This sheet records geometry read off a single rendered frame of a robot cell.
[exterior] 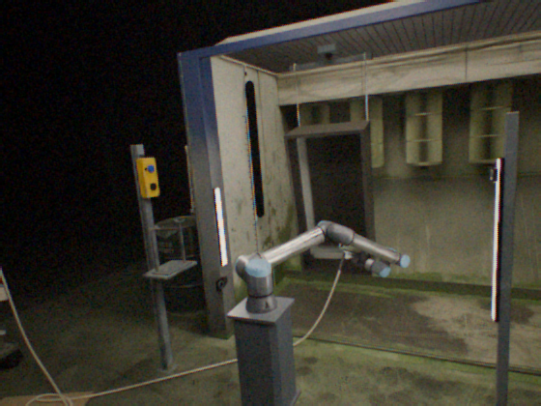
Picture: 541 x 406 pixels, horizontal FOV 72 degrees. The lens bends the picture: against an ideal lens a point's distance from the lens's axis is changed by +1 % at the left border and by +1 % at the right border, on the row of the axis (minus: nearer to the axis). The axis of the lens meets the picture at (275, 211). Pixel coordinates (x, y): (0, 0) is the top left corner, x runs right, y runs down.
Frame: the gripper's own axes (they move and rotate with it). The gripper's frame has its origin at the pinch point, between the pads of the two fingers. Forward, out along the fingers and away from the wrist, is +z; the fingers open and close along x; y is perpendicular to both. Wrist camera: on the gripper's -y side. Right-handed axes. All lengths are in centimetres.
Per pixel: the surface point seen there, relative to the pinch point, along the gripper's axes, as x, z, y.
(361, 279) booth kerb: 99, 18, 28
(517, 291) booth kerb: 126, -106, -21
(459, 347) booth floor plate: 35, -93, 32
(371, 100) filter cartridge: 54, 62, -143
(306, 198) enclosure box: 7, 59, -28
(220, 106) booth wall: -79, 111, -70
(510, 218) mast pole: -65, -102, -52
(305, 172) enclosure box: -6, 61, -49
